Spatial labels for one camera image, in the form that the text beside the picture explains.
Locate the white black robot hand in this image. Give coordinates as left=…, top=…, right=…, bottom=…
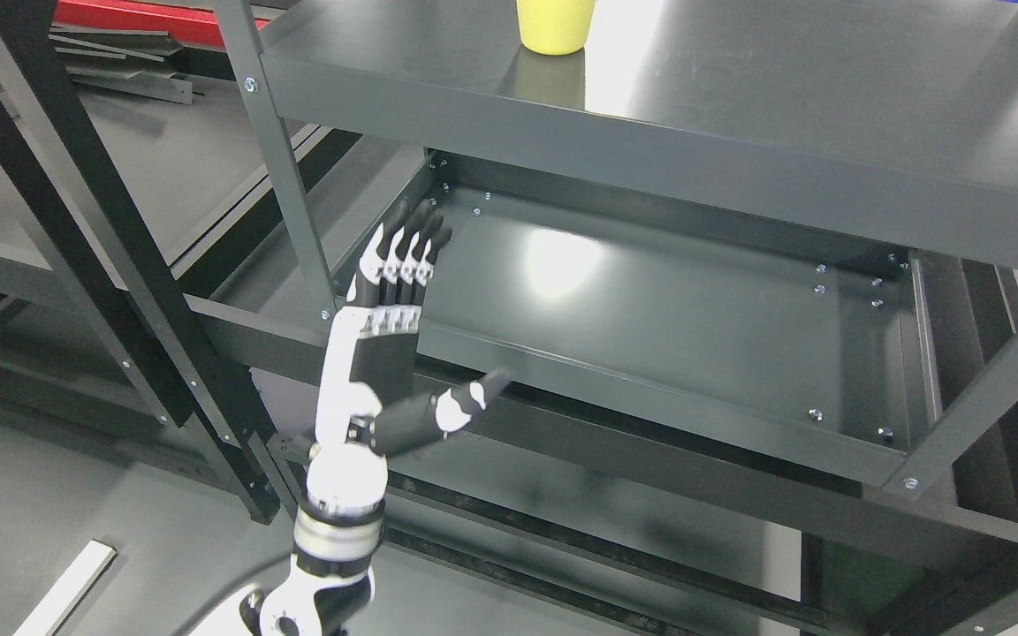
left=300, top=199, right=510, bottom=525

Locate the yellow plastic cup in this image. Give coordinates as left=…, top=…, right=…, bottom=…
left=516, top=1, right=596, bottom=56

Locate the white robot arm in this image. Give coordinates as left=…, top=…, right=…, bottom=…
left=191, top=503, right=384, bottom=635

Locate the dark grey metal shelf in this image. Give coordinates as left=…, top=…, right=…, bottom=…
left=214, top=1, right=1018, bottom=635

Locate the white floor strip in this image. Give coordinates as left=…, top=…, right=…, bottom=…
left=13, top=540, right=118, bottom=635

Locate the red metal panel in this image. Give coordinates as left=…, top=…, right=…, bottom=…
left=54, top=1, right=219, bottom=40

